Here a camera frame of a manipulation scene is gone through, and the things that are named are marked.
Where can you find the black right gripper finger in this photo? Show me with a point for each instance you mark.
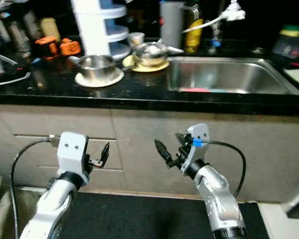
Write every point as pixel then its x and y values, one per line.
pixel 181 139
pixel 163 151

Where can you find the orange and black gadget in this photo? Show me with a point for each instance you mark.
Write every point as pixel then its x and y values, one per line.
pixel 46 47

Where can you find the white spoon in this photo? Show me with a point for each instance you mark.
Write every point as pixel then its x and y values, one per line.
pixel 175 50

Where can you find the orange box gadget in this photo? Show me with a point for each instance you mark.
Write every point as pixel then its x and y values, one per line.
pixel 70 47

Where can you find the grey cylindrical water purifier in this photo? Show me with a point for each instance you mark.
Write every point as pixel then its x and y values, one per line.
pixel 171 27

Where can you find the white faucet diverter head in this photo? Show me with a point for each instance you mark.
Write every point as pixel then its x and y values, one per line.
pixel 234 12

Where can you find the red plate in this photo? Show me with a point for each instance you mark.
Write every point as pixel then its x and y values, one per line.
pixel 194 90

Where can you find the small steel bowl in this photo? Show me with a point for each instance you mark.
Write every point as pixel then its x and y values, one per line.
pixel 97 67

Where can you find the yellow green sponge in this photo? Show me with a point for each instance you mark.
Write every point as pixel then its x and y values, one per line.
pixel 294 31

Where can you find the metal spoon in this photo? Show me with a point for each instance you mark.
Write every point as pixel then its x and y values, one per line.
pixel 74 59

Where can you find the large steel bowl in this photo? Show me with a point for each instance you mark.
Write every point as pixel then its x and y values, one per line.
pixel 150 54

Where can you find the green woven sack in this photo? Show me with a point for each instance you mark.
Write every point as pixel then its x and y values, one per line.
pixel 7 211

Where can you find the yellow tin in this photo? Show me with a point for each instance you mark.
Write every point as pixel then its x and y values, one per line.
pixel 50 29

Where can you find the black floor mat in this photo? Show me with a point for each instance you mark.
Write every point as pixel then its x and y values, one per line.
pixel 144 216

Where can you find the stainless steel sink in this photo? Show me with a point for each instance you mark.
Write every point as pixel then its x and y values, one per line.
pixel 229 74

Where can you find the white printed cup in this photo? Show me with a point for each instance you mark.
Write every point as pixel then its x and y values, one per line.
pixel 135 40

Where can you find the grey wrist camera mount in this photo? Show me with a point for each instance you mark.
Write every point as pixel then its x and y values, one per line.
pixel 72 152
pixel 198 133

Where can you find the yellow oil bottle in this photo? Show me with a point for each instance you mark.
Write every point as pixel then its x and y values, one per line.
pixel 193 40

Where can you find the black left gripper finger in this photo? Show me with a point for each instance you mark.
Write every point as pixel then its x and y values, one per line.
pixel 105 153

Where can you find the clear plastic sponge container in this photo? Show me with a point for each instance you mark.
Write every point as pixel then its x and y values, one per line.
pixel 289 47

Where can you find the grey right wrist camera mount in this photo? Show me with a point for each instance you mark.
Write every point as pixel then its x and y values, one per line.
pixel 198 133

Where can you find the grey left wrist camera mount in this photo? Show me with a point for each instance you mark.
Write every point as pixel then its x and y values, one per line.
pixel 72 152

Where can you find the white tiered storage rack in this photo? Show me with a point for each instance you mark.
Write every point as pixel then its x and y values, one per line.
pixel 92 27

